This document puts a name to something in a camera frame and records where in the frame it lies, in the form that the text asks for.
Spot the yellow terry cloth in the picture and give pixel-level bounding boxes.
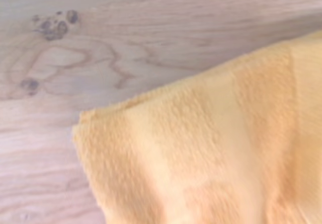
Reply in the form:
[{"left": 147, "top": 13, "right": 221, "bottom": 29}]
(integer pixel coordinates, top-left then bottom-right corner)
[{"left": 72, "top": 30, "right": 322, "bottom": 224}]

